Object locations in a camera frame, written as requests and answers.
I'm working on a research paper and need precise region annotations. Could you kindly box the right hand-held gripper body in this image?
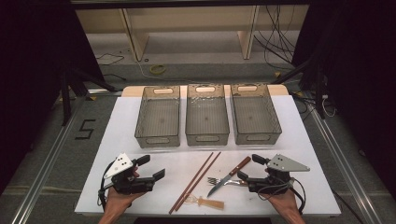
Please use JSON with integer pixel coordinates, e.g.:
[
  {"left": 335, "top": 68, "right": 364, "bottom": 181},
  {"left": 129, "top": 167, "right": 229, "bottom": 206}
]
[{"left": 247, "top": 153, "right": 311, "bottom": 196}]

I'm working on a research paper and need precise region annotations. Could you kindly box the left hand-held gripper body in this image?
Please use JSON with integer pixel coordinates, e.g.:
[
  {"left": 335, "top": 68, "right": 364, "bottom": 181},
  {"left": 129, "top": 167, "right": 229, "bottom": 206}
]
[{"left": 103, "top": 152, "right": 156, "bottom": 196}]

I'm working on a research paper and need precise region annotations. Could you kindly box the knife with wooden handle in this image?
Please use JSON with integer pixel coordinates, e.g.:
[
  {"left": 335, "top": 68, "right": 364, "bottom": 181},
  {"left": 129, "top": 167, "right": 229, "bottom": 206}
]
[{"left": 206, "top": 156, "right": 252, "bottom": 198}]

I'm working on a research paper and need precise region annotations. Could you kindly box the silver metal fork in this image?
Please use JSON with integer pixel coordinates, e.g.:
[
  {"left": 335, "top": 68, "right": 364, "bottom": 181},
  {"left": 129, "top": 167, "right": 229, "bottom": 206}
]
[{"left": 207, "top": 176, "right": 250, "bottom": 188}]

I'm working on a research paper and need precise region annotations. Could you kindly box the amber translucent plastic spoon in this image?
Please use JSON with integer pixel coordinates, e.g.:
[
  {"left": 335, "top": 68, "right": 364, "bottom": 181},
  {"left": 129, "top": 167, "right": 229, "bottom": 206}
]
[{"left": 185, "top": 194, "right": 225, "bottom": 210}]

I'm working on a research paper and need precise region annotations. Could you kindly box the transparent grey plastic bin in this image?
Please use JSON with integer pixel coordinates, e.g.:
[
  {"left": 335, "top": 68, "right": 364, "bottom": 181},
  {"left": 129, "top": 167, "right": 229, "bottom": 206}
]
[
  {"left": 185, "top": 83, "right": 231, "bottom": 147},
  {"left": 229, "top": 83, "right": 283, "bottom": 146},
  {"left": 134, "top": 85, "right": 181, "bottom": 149}
]

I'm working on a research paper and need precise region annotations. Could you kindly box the person's left hand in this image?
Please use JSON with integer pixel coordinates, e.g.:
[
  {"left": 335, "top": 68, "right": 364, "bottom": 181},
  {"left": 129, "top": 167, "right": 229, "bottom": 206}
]
[{"left": 105, "top": 186, "right": 148, "bottom": 214}]

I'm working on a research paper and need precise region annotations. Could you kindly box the person's right hand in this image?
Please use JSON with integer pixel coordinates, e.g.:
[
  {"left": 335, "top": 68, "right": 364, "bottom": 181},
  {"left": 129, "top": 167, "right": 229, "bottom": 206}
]
[{"left": 260, "top": 189, "right": 302, "bottom": 216}]

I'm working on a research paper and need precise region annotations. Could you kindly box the white table cover sheet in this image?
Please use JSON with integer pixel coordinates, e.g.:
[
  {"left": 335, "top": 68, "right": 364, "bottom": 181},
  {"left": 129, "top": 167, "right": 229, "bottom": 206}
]
[{"left": 74, "top": 94, "right": 342, "bottom": 217}]

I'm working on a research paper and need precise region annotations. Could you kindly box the black metal stand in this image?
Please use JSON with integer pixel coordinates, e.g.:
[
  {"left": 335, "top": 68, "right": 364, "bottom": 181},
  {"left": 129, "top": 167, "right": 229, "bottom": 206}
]
[
  {"left": 60, "top": 66, "right": 118, "bottom": 127},
  {"left": 270, "top": 55, "right": 328, "bottom": 120}
]

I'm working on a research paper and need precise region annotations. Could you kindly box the yellow tape roll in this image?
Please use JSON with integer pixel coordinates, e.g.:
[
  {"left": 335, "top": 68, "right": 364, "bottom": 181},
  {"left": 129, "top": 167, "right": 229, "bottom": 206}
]
[{"left": 149, "top": 63, "right": 167, "bottom": 75}]

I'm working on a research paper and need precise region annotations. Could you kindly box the light wooden shelf unit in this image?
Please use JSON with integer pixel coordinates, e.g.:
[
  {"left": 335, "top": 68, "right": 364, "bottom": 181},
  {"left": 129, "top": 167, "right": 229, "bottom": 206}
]
[{"left": 75, "top": 4, "right": 310, "bottom": 62}]

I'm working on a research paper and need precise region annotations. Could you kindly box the dark curtain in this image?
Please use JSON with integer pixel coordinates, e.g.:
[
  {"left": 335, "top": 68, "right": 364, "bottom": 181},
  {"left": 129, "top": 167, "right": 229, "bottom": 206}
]
[
  {"left": 292, "top": 0, "right": 396, "bottom": 200},
  {"left": 0, "top": 0, "right": 106, "bottom": 194}
]

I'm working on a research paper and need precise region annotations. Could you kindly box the left hand-held gripper black cable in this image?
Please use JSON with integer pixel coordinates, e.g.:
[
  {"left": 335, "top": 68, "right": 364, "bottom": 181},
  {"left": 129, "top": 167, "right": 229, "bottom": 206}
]
[{"left": 97, "top": 161, "right": 115, "bottom": 208}]

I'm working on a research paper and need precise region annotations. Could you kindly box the hand-held gripper black cable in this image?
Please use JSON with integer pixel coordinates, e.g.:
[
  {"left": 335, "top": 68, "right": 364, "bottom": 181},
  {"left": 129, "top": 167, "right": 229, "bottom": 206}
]
[
  {"left": 260, "top": 176, "right": 307, "bottom": 216},
  {"left": 97, "top": 161, "right": 115, "bottom": 208}
]

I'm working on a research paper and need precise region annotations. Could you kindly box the right hand-held gripper black cable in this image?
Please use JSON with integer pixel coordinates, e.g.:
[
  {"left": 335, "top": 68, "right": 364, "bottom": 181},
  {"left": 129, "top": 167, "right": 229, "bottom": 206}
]
[{"left": 260, "top": 176, "right": 307, "bottom": 216}]

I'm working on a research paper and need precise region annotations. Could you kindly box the aluminium floor rail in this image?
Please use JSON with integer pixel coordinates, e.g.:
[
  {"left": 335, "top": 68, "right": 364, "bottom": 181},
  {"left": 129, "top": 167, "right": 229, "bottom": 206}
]
[
  {"left": 306, "top": 102, "right": 384, "bottom": 224},
  {"left": 10, "top": 89, "right": 122, "bottom": 224}
]

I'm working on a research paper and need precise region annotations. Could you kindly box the white floor cable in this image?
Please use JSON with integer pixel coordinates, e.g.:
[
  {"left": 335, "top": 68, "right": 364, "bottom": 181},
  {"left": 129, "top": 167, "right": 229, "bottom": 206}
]
[{"left": 134, "top": 59, "right": 188, "bottom": 84}]

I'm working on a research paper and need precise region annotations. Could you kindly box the thin black floor cable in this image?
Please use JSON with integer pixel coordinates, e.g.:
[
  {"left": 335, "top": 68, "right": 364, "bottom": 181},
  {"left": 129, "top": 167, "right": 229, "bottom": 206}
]
[{"left": 95, "top": 52, "right": 125, "bottom": 67}]

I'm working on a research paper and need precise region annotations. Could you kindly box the bundle of black cables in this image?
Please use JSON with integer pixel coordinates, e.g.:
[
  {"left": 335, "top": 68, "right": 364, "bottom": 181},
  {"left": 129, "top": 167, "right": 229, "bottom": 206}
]
[{"left": 253, "top": 4, "right": 300, "bottom": 71}]

